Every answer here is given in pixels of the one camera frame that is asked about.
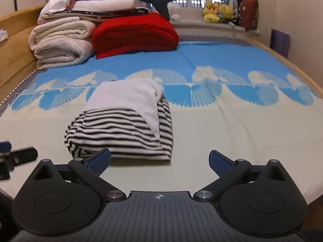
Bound black white striped shirt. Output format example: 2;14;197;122
65;79;174;161

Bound blue white patterned bedsheet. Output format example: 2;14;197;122
1;37;322;202

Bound cream folded quilt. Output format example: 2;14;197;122
28;16;96;70

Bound red folded blanket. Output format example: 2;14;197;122
91;13;179;59

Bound white folded bedding stack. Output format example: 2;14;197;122
37;0;151;24

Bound yellow plush toy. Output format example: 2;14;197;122
202;1;234;24

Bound dark red cushion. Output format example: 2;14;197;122
238;0;259;31

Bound white plush toy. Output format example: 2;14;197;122
168;2;181;21

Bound purple board by wall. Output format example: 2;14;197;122
269;29;291;58

